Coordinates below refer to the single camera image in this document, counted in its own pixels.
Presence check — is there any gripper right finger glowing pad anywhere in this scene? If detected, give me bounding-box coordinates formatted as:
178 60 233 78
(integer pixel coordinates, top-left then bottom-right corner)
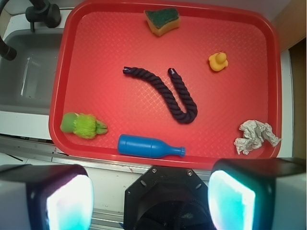
208 158 307 230

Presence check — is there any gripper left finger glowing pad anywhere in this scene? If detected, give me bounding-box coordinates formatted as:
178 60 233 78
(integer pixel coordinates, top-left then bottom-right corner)
0 164 94 230

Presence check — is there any white paper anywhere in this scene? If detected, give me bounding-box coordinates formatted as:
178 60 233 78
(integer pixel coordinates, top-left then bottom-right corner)
234 120 282 155

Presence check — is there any green fuzzy toy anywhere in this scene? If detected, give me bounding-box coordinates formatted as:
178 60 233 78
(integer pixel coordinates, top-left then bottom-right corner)
60 112 108 139

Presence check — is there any blue plastic bottle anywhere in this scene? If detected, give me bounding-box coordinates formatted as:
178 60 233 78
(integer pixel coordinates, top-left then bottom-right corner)
118 134 186 159

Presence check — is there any grey sink basin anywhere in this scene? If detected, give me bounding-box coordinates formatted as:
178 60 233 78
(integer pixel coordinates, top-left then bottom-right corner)
0 29 63 115

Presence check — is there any red plastic tray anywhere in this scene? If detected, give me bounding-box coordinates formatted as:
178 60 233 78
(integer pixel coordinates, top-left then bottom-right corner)
49 0 282 170

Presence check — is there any yellow rubber duck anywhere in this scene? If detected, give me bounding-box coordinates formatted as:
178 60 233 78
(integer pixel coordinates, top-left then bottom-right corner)
208 52 228 72

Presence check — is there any black faucet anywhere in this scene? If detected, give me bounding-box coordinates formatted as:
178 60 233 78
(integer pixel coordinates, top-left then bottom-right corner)
0 0 61 61

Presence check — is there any yellow green scrub sponge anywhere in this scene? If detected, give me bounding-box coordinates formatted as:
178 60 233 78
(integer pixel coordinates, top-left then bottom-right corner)
144 8 181 37

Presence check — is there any black octagonal mount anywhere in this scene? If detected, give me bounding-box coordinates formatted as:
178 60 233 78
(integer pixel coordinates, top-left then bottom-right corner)
123 166 215 230

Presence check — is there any dark purple rope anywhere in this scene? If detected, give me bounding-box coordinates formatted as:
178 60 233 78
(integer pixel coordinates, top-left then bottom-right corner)
122 67 199 125

